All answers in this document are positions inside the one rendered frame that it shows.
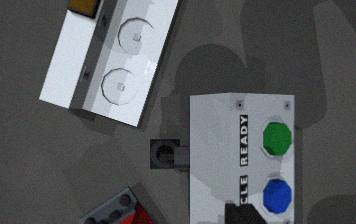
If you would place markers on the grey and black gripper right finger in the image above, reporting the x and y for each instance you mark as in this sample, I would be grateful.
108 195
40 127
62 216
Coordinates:
251 213

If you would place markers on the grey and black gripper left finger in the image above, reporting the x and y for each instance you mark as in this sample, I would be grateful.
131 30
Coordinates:
234 214

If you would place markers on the grey tray with round recesses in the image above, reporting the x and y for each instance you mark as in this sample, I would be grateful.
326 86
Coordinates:
107 55

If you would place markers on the grey key housing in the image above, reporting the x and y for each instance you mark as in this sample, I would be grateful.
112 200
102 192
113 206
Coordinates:
240 150

